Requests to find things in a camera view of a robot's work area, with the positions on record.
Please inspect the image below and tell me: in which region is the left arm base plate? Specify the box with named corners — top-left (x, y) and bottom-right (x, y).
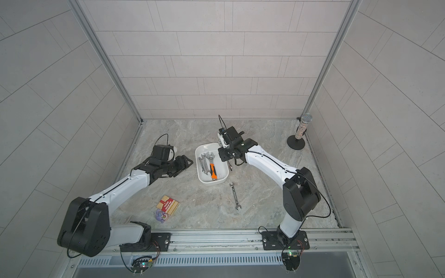
top-left (119, 233), bottom-right (172, 253)

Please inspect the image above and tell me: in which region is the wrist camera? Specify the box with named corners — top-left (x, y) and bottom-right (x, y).
top-left (151, 145), bottom-right (177, 162)
top-left (218, 126), bottom-right (244, 148)

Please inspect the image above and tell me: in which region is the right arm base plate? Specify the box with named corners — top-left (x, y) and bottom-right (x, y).
top-left (260, 230), bottom-right (310, 251)

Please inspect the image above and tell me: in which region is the left circuit board with cables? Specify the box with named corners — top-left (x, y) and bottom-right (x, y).
top-left (131, 256), bottom-right (154, 276)

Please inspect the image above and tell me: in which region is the aluminium rail frame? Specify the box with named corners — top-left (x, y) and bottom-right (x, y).
top-left (69, 227), bottom-right (360, 258)

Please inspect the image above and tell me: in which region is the small purple round item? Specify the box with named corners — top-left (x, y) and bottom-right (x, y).
top-left (155, 209), bottom-right (169, 223)

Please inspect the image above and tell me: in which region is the glitter tube on black stand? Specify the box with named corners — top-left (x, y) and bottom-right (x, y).
top-left (287, 113), bottom-right (313, 150)

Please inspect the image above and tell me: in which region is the right circuit board with cables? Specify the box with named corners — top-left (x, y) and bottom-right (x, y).
top-left (281, 250), bottom-right (301, 272)

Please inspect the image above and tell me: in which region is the white plastic storage box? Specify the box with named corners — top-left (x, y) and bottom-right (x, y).
top-left (195, 143), bottom-right (229, 185)

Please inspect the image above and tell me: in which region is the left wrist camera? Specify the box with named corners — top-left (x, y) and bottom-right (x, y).
top-left (151, 145), bottom-right (177, 162)

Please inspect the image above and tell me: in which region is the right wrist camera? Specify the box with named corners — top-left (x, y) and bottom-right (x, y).
top-left (218, 126), bottom-right (244, 148)

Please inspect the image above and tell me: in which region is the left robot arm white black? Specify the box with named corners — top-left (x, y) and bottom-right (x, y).
top-left (57, 155), bottom-right (193, 257)

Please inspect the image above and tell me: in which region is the orange handled adjustable wrench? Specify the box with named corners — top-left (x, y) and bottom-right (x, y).
top-left (206, 152), bottom-right (217, 181)

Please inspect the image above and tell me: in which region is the circuit board with cables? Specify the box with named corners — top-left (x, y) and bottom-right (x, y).
top-left (131, 256), bottom-right (154, 276)
top-left (281, 250), bottom-right (301, 272)

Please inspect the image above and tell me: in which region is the long silver open-end wrench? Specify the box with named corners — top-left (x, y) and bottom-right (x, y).
top-left (229, 183), bottom-right (242, 211)

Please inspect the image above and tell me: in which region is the red striped card box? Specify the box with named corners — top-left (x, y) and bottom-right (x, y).
top-left (156, 195), bottom-right (180, 215)

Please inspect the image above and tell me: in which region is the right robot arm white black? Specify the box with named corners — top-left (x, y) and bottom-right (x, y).
top-left (219, 135), bottom-right (326, 245)

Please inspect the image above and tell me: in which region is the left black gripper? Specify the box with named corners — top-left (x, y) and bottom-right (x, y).
top-left (160, 154), bottom-right (195, 177)

